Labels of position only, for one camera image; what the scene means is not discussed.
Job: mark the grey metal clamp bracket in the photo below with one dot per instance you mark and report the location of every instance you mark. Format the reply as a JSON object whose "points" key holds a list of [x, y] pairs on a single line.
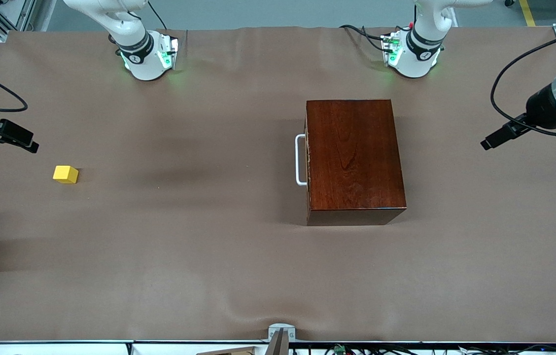
{"points": [[282, 331]]}

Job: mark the dark brown wooden cabinet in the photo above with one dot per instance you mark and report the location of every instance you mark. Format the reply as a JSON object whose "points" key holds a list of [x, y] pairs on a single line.
{"points": [[357, 158]]}

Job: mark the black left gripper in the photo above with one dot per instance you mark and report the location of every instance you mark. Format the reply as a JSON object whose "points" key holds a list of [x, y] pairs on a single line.
{"points": [[540, 105]]}

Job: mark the brown table mat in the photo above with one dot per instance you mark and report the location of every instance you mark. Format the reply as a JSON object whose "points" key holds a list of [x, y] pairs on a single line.
{"points": [[159, 276]]}

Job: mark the yellow floor tape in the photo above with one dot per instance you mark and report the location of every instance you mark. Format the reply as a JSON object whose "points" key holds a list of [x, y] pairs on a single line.
{"points": [[528, 12]]}

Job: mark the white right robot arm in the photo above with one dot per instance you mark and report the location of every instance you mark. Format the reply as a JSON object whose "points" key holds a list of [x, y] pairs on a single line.
{"points": [[135, 49]]}

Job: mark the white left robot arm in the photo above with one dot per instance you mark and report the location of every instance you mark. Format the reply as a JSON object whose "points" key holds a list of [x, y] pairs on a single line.
{"points": [[418, 59]]}

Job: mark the brown cardboard piece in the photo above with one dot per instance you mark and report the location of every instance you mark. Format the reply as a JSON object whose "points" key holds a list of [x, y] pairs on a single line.
{"points": [[231, 351]]}

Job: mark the yellow block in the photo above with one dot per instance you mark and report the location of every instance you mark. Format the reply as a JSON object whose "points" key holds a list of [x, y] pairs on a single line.
{"points": [[65, 174]]}

